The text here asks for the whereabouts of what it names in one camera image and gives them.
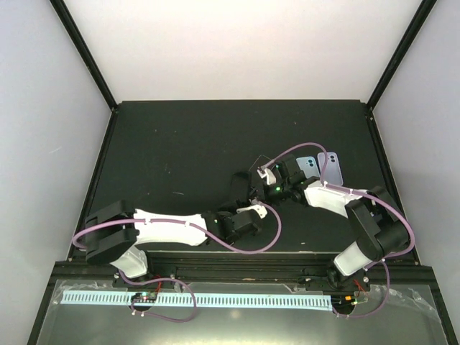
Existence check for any right black frame post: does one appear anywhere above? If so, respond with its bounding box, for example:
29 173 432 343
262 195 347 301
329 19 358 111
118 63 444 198
366 0 437 111

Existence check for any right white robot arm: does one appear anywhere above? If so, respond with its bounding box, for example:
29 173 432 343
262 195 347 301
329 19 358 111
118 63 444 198
254 155 411 290

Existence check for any black cased phone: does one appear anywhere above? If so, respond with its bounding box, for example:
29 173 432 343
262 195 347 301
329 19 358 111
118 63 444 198
229 171 252 203

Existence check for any white slotted cable duct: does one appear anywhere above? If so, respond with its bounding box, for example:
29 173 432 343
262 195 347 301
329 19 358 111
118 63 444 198
60 290 332 311

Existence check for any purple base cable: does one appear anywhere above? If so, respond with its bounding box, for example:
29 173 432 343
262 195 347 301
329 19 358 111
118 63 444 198
332 260 391 320
118 269 198 323

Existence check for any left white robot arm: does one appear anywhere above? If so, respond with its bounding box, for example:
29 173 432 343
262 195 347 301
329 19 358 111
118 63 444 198
82 201 267 287

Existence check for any light blue cased phone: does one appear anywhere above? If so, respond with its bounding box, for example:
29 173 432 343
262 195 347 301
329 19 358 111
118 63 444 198
296 156 320 179

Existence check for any controller board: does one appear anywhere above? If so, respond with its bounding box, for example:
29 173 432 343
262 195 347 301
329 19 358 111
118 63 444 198
131 292 157 305
331 293 363 306

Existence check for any black frame post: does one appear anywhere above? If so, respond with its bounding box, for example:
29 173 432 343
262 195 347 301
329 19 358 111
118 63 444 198
366 0 437 111
50 0 118 111

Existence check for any left controller board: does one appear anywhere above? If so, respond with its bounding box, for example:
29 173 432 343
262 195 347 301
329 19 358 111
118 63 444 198
131 292 157 305

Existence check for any left black frame post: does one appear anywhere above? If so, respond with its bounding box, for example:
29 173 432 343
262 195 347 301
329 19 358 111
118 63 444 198
50 0 118 111

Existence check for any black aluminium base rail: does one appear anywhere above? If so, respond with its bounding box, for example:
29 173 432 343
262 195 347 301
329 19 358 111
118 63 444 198
68 251 438 294

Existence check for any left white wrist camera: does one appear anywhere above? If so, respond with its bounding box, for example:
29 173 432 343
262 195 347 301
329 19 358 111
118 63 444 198
236 199 268 219

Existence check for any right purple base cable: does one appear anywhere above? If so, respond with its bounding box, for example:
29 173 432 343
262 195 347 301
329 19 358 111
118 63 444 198
332 260 391 320

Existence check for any lilac phone case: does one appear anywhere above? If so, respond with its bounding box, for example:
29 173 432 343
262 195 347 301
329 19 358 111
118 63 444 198
317 152 344 186

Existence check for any right controller board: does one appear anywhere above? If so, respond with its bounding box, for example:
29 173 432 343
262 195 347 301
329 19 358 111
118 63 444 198
331 293 363 306

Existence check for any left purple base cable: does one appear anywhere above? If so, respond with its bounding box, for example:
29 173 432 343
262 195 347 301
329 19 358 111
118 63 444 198
118 269 198 323

